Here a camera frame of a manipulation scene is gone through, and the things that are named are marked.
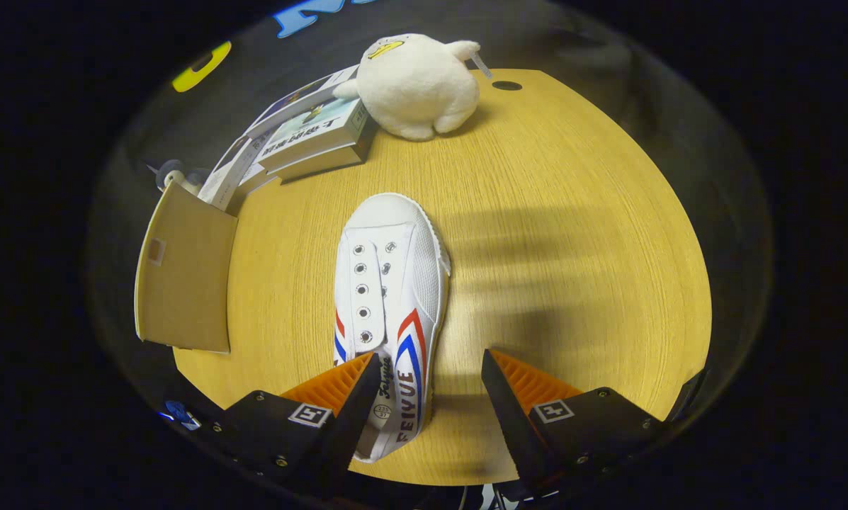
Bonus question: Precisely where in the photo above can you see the grey penguin plush toy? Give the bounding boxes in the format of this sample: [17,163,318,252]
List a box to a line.
[147,159,208,196]

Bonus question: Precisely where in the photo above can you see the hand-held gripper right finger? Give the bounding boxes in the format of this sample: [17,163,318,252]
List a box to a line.
[480,347,669,500]

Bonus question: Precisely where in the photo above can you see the white portrait cover book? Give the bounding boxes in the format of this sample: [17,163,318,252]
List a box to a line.
[197,130,281,213]

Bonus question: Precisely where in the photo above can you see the teal cover book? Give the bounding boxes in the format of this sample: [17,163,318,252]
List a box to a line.
[254,98,376,183]

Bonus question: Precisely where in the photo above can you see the beige fabric storage box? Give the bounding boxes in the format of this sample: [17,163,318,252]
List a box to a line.
[135,181,239,353]

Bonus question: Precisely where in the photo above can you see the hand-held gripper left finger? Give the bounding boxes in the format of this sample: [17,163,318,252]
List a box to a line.
[211,352,385,497]

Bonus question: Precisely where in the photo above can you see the white striped canvas shoe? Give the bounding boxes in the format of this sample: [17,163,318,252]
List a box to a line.
[333,193,453,465]

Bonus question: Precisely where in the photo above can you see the blue night cover book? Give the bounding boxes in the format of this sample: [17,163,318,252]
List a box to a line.
[243,65,361,140]

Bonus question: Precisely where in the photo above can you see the white duck plush toy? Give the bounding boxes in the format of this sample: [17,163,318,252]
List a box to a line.
[333,33,493,142]

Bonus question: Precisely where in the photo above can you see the small blue object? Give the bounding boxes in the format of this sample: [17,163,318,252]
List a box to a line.
[160,400,201,431]

